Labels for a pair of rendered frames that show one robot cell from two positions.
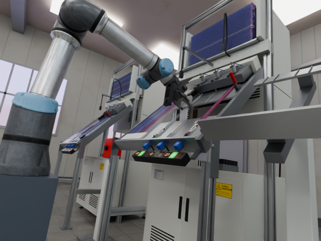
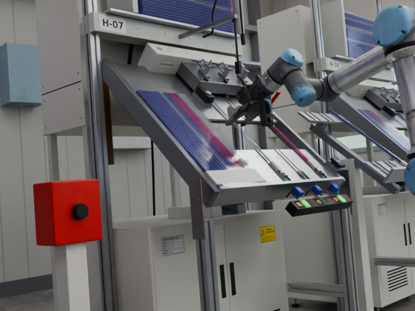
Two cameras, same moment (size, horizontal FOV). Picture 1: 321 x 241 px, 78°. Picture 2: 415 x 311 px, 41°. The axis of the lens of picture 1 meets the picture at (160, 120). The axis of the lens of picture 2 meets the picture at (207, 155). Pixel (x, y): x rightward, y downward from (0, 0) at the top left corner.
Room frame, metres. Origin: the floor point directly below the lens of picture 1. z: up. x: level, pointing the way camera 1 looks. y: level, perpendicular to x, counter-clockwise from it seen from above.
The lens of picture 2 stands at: (1.46, 1.84, 0.73)
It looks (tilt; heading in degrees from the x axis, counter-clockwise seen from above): 3 degrees up; 263
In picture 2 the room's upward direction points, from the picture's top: 5 degrees counter-clockwise
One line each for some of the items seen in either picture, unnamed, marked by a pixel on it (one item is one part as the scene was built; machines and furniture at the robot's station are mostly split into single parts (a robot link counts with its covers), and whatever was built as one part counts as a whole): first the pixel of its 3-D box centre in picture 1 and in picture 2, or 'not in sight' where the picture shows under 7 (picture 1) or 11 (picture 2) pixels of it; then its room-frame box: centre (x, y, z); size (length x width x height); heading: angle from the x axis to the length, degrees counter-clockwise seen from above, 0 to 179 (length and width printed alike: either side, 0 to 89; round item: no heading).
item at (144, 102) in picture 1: (124, 133); not in sight; (2.53, 0.44, 0.95); 1.33 x 0.82 x 1.90; 128
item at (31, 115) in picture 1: (33, 115); not in sight; (0.59, 0.38, 0.72); 0.13 x 0.12 x 0.14; 34
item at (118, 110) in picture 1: (107, 155); not in sight; (2.40, 0.59, 0.66); 1.01 x 0.73 x 1.31; 128
